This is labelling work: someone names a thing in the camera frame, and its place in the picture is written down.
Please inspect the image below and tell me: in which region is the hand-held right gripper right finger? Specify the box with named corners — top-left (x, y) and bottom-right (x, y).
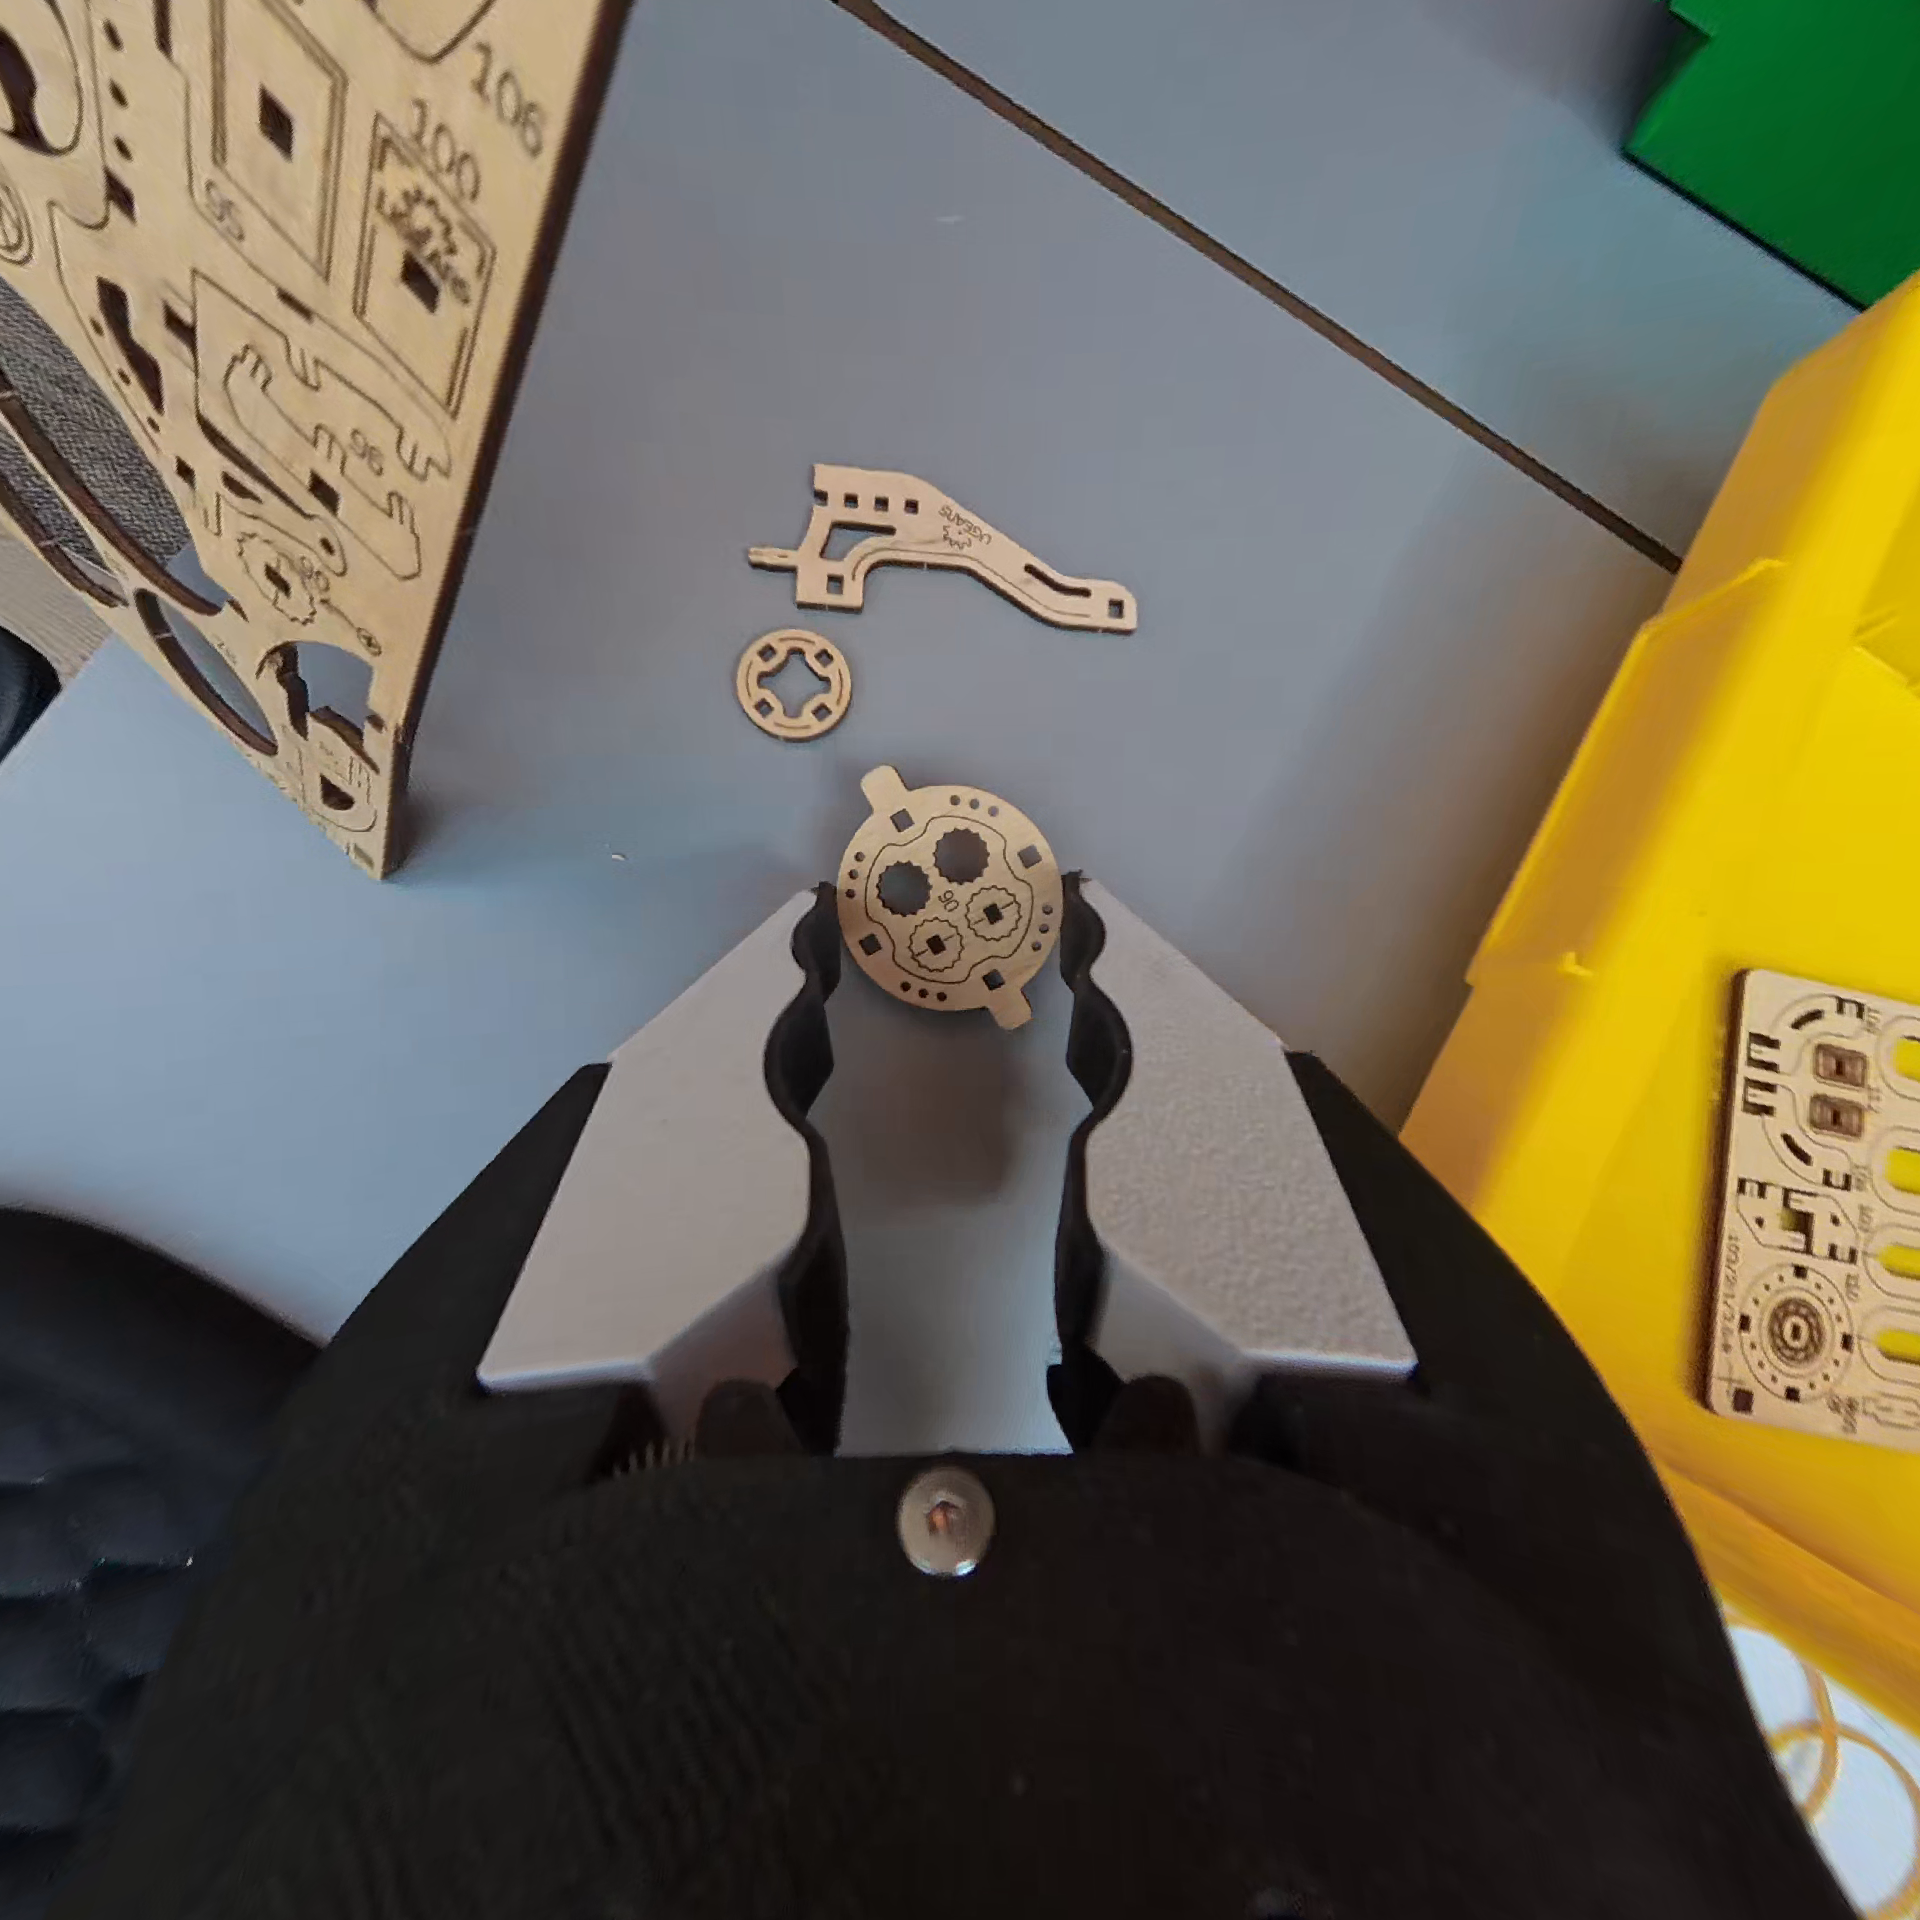
top-left (1050, 869), bottom-right (1418, 1455)

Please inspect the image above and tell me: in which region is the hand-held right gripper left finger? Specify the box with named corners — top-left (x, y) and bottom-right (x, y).
top-left (475, 882), bottom-right (843, 1455)

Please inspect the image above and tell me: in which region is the round wooden disc part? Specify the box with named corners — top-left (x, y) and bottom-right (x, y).
top-left (835, 767), bottom-right (1066, 1033)

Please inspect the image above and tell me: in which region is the large laser-cut wooden sheet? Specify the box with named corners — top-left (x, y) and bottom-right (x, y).
top-left (0, 0), bottom-right (631, 882)

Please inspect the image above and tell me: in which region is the small laser-cut wooden sheet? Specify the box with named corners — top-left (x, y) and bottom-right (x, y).
top-left (1705, 965), bottom-right (1920, 1455)

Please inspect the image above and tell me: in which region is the yellow plastic bin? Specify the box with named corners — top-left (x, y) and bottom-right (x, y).
top-left (1395, 271), bottom-right (1920, 1697)

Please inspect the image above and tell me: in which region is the dark cloth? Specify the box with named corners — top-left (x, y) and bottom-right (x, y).
top-left (0, 1206), bottom-right (337, 1920)

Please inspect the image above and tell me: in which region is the pile of tan rubber bands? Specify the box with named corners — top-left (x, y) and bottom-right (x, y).
top-left (1724, 1628), bottom-right (1920, 1862)

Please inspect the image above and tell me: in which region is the dark woven mesh panel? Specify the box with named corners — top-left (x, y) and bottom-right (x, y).
top-left (0, 271), bottom-right (204, 660)

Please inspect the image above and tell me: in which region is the green box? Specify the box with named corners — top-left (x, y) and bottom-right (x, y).
top-left (1623, 0), bottom-right (1920, 308)

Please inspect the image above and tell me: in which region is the small wooden ring part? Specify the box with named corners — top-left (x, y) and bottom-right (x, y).
top-left (735, 627), bottom-right (853, 742)

